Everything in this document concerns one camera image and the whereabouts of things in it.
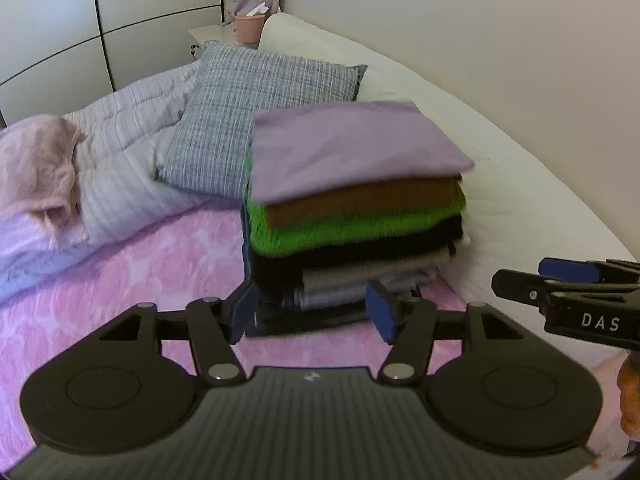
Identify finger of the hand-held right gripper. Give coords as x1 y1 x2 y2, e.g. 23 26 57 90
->
539 257 640 284
491 269 557 306

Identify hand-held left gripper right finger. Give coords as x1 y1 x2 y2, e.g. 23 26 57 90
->
365 281 537 385

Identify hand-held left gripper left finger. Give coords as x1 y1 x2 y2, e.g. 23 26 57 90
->
99 282 258 386

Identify stack of clothes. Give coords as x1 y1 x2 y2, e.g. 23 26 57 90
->
240 157 473 339

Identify lavender tank top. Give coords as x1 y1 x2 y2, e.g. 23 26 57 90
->
248 101 476 207

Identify person's right hand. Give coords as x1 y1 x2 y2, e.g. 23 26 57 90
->
616 352 640 437

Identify pink floral blanket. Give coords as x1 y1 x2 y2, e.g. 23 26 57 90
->
0 195 473 466

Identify grey checkered cushion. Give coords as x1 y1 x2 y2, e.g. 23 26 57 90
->
154 40 369 202

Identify grey quilted duvet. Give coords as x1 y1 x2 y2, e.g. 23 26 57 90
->
0 59 251 306

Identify pink pillow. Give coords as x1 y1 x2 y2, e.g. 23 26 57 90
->
0 113 87 237

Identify white nightstand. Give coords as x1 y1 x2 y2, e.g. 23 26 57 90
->
187 24 262 62

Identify white sliding wardrobe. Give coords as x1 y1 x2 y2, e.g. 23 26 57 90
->
0 0 224 128

